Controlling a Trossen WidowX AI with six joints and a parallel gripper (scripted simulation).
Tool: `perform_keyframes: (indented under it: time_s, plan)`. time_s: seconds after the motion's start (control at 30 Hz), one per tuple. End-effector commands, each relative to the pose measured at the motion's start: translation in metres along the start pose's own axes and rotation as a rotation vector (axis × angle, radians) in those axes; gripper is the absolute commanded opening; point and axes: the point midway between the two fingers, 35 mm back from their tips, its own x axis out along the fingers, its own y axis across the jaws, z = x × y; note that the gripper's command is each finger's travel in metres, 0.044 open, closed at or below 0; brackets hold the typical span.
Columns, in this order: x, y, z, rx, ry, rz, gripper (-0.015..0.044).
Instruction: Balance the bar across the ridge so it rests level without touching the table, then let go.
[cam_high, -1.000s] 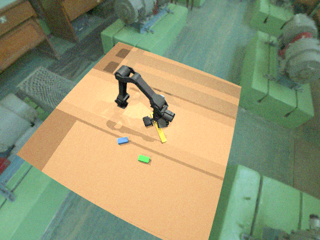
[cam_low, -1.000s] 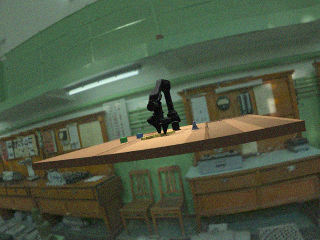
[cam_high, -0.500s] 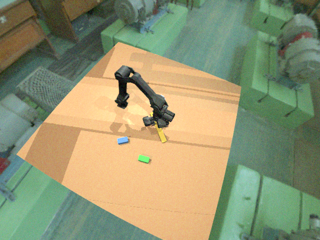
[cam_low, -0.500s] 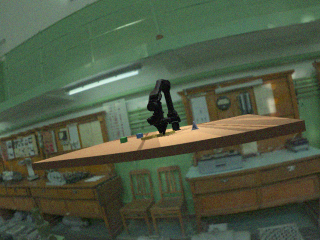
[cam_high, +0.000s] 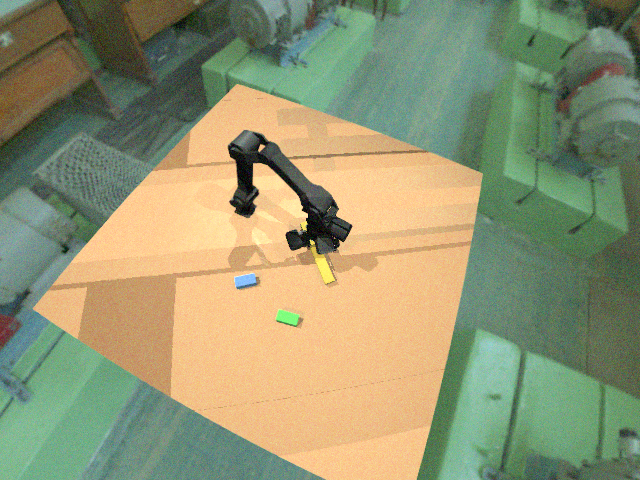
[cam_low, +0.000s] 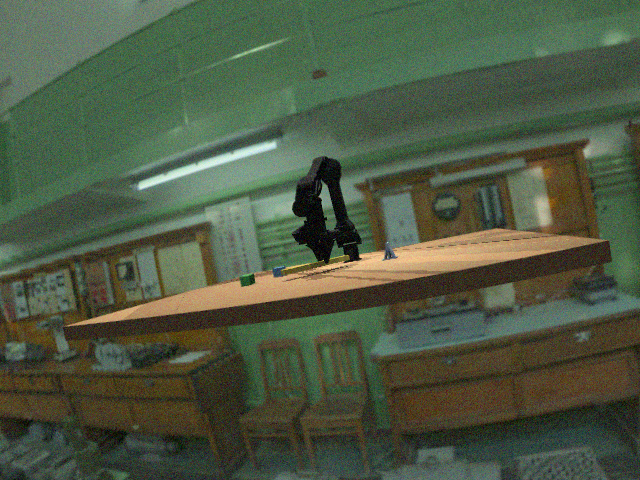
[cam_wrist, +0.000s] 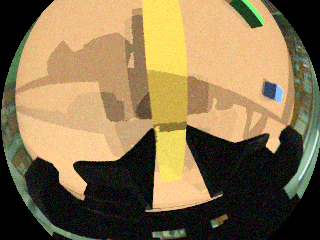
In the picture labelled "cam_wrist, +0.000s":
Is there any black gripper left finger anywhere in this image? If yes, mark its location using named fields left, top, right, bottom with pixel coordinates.
left=73, top=128, right=156, bottom=211

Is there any blue rectangular block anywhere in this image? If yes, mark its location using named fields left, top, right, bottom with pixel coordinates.
left=263, top=81, right=284, bottom=104

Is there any yellow bar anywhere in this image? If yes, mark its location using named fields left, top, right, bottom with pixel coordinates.
left=143, top=0, right=188, bottom=183

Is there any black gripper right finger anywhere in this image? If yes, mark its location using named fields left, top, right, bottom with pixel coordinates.
left=185, top=124, right=269, bottom=199

